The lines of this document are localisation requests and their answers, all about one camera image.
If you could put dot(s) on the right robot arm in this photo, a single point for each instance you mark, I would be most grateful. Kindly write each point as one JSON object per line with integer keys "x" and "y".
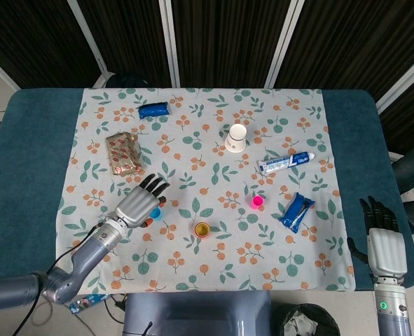
{"x": 392, "y": 311}

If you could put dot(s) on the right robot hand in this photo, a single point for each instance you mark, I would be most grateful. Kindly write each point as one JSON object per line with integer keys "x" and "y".
{"x": 387, "y": 252}

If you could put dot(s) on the blue black snack packet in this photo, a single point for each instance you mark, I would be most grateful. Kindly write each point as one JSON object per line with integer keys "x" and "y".
{"x": 294, "y": 213}

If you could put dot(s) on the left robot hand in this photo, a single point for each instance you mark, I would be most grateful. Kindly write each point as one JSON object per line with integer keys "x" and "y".
{"x": 136, "y": 208}

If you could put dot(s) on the pink plastic cup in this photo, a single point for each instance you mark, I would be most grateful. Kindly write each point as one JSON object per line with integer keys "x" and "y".
{"x": 257, "y": 201}

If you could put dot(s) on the white screen frame post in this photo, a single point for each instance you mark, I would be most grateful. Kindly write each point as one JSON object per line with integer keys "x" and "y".
{"x": 403, "y": 80}
{"x": 170, "y": 42}
{"x": 283, "y": 42}
{"x": 87, "y": 35}
{"x": 0, "y": 68}

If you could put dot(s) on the grey-blue robot torso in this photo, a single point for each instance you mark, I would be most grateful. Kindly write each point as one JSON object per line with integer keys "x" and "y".
{"x": 192, "y": 315}

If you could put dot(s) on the white paper cup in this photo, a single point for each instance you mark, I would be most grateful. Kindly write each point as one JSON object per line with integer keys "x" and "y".
{"x": 235, "y": 140}

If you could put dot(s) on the white blue toothpaste tube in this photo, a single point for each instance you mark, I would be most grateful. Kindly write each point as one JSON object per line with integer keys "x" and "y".
{"x": 283, "y": 162}

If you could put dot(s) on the floral print tablecloth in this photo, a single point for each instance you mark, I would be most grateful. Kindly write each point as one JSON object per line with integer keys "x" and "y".
{"x": 199, "y": 168}

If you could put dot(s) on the light blue plastic cup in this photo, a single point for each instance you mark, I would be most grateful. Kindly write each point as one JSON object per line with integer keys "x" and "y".
{"x": 157, "y": 213}

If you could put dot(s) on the gold red snack bag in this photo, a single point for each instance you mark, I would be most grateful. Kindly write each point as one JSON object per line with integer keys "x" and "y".
{"x": 124, "y": 154}

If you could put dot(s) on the blue patterned floor packet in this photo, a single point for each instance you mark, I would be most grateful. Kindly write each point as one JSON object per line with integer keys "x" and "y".
{"x": 87, "y": 302}

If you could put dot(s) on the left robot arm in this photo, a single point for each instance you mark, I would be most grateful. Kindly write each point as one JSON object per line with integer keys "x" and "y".
{"x": 91, "y": 248}

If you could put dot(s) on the orange plastic cup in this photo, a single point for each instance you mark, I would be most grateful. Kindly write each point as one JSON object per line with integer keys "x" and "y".
{"x": 202, "y": 237}

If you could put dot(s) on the black lined trash bin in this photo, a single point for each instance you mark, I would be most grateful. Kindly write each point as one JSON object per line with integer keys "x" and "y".
{"x": 318, "y": 315}

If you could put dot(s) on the plain blue snack packet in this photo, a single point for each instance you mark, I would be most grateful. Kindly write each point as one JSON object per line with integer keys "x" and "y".
{"x": 154, "y": 110}

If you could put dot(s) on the black bag behind table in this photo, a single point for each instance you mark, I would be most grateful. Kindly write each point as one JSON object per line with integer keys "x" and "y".
{"x": 126, "y": 81}

